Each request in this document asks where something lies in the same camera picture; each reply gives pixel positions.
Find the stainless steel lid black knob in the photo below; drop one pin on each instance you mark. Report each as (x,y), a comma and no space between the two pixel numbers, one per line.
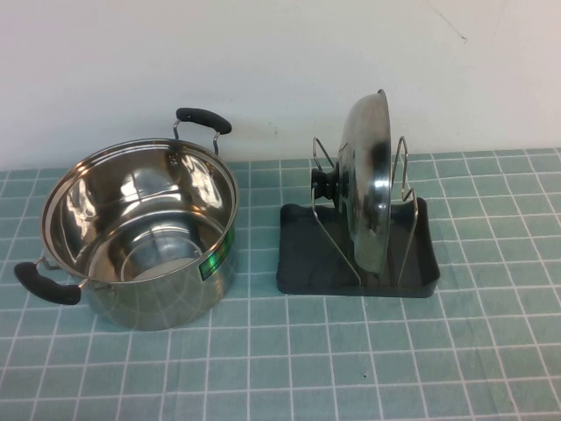
(368,197)

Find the green white grid tablecloth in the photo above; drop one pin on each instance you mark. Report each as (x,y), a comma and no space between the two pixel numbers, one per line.
(280,373)

